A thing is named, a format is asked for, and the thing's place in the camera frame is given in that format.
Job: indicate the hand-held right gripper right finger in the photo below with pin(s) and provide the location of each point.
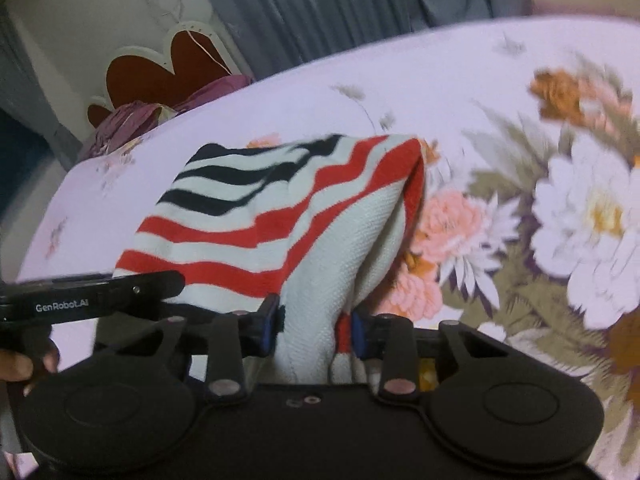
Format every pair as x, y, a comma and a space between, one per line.
357, 329

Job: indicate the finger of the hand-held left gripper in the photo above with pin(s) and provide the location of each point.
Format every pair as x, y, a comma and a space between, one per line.
160, 287

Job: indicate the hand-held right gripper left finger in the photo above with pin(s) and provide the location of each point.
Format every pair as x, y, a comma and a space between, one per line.
268, 327

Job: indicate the red black striped white shirt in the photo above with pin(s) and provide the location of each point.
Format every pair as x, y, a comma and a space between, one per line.
250, 220

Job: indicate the person's left hand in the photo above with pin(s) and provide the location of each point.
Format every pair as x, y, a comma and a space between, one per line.
20, 366

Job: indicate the crumpled purple cloth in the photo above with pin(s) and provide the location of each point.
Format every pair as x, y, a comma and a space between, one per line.
120, 125

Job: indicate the grey-blue curtain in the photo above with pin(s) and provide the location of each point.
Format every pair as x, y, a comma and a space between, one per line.
340, 5
30, 100

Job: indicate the red white cloud-shaped headboard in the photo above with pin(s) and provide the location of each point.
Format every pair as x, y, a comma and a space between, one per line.
145, 75

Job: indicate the floral lilac bed sheet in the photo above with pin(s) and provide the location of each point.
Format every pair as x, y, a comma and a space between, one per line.
400, 85

